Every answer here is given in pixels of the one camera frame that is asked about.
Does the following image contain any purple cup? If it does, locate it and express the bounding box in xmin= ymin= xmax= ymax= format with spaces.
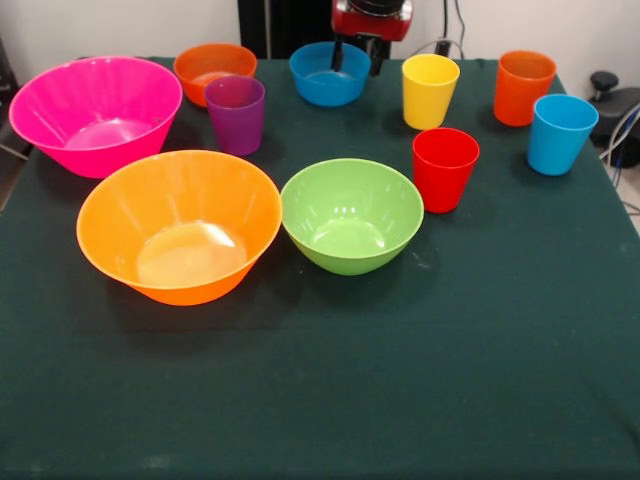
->
xmin=204 ymin=75 xmax=266 ymax=157

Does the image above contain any blue cup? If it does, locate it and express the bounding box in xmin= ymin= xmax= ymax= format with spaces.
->
xmin=526 ymin=94 xmax=600 ymax=177

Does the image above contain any large pink bowl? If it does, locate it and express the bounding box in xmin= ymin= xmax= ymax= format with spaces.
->
xmin=8 ymin=55 xmax=184 ymax=180

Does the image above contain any white cable bundle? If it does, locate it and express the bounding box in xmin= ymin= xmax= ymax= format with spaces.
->
xmin=598 ymin=102 xmax=640 ymax=171

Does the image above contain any black hanging cable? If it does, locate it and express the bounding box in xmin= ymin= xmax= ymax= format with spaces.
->
xmin=452 ymin=0 xmax=469 ymax=59

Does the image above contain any dark green table cloth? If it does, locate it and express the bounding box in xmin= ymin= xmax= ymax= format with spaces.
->
xmin=0 ymin=55 xmax=640 ymax=480

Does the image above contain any red cup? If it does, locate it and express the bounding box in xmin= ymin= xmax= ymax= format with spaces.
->
xmin=411 ymin=127 xmax=481 ymax=215

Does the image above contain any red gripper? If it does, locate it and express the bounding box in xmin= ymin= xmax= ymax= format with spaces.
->
xmin=330 ymin=0 xmax=414 ymax=77

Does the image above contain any black round knob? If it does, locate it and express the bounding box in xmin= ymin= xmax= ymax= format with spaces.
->
xmin=589 ymin=71 xmax=621 ymax=103

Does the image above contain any large orange bowl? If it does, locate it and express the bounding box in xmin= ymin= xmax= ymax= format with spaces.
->
xmin=75 ymin=149 xmax=284 ymax=307

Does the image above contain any black round base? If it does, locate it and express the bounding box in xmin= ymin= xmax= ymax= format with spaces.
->
xmin=592 ymin=87 xmax=640 ymax=169

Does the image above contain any yellow cup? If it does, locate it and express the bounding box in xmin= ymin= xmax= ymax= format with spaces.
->
xmin=401 ymin=53 xmax=461 ymax=131

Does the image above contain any black equipment box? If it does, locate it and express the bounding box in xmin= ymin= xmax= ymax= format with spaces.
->
xmin=0 ymin=34 xmax=21 ymax=101

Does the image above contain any green bowl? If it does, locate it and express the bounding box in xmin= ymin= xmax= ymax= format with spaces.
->
xmin=280 ymin=158 xmax=425 ymax=277

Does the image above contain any blue bowl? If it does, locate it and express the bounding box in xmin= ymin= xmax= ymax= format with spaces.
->
xmin=288 ymin=41 xmax=373 ymax=108

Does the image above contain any small dark orange bowl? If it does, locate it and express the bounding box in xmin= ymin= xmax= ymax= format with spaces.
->
xmin=173 ymin=42 xmax=259 ymax=109

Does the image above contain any orange cup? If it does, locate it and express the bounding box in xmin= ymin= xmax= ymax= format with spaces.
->
xmin=493 ymin=49 xmax=558 ymax=128

